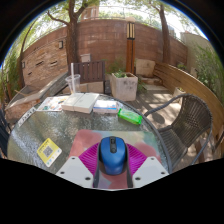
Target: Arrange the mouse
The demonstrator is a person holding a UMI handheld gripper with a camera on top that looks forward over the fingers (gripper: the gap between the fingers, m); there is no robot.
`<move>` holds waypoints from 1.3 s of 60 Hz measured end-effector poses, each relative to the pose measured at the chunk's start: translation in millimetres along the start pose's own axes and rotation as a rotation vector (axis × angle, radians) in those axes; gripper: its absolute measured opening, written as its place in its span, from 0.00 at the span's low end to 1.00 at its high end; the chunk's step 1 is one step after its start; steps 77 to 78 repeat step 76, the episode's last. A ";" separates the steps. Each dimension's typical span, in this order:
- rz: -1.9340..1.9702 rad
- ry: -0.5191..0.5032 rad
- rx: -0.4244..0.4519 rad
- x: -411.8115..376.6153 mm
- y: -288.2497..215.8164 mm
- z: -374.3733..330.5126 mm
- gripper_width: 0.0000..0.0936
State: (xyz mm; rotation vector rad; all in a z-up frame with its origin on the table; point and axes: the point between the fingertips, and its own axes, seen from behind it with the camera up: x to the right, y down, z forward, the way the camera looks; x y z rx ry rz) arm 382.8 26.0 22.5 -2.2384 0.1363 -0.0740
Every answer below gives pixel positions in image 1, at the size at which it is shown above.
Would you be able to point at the curved wooden bench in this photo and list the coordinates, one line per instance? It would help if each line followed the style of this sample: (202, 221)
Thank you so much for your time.
(186, 81)

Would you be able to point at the slim tree trunk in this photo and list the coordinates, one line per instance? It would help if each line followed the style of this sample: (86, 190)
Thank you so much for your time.
(165, 36)

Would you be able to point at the yellow code card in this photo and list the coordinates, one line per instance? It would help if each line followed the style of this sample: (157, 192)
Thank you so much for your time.
(49, 152)

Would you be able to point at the low concrete plinth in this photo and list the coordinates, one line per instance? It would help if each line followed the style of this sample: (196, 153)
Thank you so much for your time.
(91, 87)

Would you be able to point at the raised stone bed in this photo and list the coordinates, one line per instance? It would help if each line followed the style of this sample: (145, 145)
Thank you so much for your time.
(33, 91)

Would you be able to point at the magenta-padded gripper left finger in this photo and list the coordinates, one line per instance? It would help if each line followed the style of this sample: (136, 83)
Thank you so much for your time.
(71, 170)

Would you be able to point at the white tissue pack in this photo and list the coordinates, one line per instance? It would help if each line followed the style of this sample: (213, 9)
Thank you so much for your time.
(105, 106)

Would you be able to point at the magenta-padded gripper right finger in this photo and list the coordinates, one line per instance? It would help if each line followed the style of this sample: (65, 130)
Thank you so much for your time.
(150, 170)

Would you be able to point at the pale stone block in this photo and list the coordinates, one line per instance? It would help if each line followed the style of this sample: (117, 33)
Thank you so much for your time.
(145, 67)

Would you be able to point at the wooden garden lamp post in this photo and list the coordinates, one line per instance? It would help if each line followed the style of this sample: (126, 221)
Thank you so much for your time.
(130, 46)

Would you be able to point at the large tree trunk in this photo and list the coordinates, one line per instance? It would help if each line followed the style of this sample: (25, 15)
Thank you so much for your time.
(72, 36)

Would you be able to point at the green packet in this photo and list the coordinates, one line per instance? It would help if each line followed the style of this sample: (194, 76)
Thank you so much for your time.
(130, 116)

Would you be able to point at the black wall lamp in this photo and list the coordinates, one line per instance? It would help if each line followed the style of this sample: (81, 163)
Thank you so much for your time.
(60, 44)
(23, 65)

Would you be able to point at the blue computer mouse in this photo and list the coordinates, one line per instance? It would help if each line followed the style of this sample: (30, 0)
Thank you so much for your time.
(113, 155)

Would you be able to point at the flat white box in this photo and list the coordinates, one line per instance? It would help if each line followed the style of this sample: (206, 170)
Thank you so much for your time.
(80, 102)

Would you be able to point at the white wall box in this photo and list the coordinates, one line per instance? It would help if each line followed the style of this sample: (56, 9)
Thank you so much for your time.
(85, 57)

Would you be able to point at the clear plastic cup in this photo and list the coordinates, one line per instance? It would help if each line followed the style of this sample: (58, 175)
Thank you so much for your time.
(74, 85)

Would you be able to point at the dark wicker chair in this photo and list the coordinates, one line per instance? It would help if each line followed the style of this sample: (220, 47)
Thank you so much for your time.
(190, 123)

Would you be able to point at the white drinking straw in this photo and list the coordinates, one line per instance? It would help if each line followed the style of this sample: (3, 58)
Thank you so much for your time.
(72, 68)

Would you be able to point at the dark wooden slatted chair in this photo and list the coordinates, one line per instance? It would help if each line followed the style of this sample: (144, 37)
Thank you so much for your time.
(90, 70)

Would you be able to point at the square concrete planter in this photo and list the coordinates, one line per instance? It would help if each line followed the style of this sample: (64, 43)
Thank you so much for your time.
(124, 87)

